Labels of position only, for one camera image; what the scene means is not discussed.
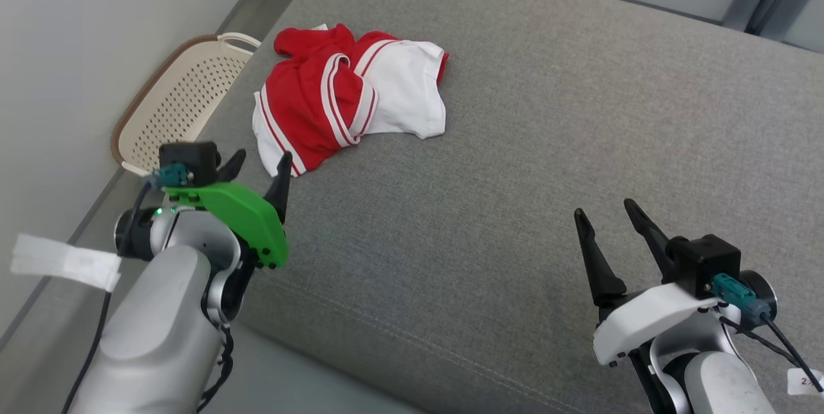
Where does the white cable tag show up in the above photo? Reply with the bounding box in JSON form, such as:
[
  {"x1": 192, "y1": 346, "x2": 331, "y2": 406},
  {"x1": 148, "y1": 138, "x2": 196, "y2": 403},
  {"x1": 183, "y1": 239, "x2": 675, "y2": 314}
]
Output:
[
  {"x1": 10, "y1": 233, "x2": 123, "y2": 293},
  {"x1": 787, "y1": 367, "x2": 824, "y2": 397}
]

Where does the grey fabric sofa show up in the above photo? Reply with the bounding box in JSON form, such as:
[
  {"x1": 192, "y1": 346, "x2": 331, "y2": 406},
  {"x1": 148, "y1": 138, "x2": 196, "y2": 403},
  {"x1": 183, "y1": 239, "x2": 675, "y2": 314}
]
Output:
[{"x1": 0, "y1": 0, "x2": 824, "y2": 414}]

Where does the black right camera cable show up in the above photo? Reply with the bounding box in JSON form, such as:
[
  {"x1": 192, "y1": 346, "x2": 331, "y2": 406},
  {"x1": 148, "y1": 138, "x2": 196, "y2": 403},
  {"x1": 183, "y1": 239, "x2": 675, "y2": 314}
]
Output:
[{"x1": 711, "y1": 272, "x2": 824, "y2": 395}]

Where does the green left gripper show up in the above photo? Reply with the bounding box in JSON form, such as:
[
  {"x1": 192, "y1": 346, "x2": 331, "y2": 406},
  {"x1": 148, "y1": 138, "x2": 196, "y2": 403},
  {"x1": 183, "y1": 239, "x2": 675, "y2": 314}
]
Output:
[{"x1": 162, "y1": 149, "x2": 294, "y2": 271}]

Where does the white right cable tag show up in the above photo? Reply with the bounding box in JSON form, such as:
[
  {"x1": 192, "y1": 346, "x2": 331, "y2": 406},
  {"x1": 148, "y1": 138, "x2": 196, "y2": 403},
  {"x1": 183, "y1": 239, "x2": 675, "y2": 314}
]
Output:
[{"x1": 787, "y1": 367, "x2": 824, "y2": 397}]

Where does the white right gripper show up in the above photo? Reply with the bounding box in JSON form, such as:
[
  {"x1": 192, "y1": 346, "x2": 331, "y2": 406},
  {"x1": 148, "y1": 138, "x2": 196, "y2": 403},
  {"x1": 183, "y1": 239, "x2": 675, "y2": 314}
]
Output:
[{"x1": 574, "y1": 198, "x2": 725, "y2": 368}]

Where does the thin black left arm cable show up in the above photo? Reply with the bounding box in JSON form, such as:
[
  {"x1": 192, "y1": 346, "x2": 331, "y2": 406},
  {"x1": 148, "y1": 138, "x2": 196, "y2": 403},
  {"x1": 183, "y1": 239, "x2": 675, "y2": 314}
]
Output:
[{"x1": 196, "y1": 324, "x2": 234, "y2": 413}]

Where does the cream perforated laundry basket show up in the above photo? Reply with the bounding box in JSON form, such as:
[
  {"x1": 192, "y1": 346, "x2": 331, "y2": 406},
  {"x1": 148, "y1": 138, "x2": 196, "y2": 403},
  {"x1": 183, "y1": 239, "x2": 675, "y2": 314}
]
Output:
[{"x1": 110, "y1": 32, "x2": 262, "y2": 178}]

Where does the red white number jersey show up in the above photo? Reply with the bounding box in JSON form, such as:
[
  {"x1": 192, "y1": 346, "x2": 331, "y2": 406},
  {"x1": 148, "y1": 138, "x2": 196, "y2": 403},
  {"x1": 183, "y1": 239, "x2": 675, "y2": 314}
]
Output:
[{"x1": 252, "y1": 23, "x2": 450, "y2": 178}]

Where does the white left cable tag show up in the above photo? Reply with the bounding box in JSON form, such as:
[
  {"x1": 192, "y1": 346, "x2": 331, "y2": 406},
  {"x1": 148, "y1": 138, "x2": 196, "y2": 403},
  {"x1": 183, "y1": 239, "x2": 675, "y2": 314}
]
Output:
[{"x1": 10, "y1": 233, "x2": 123, "y2": 293}]

